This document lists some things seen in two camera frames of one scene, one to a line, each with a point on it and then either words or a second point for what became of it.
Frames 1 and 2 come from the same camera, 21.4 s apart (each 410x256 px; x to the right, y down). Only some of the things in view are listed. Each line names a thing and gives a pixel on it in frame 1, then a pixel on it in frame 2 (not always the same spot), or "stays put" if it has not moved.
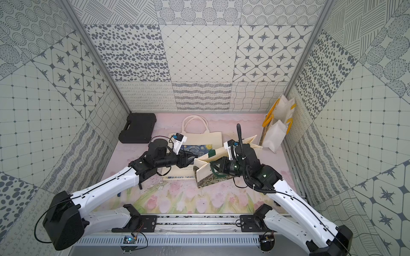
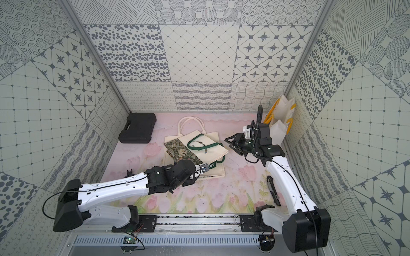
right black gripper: [223, 168] → [239, 138]
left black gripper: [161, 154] → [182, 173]
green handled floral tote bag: [204, 175] → [198, 146]
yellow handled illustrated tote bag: [278, 123] stays put
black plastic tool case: [139, 128] stays put
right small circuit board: [267, 242] stays put
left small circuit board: [129, 239] stays put
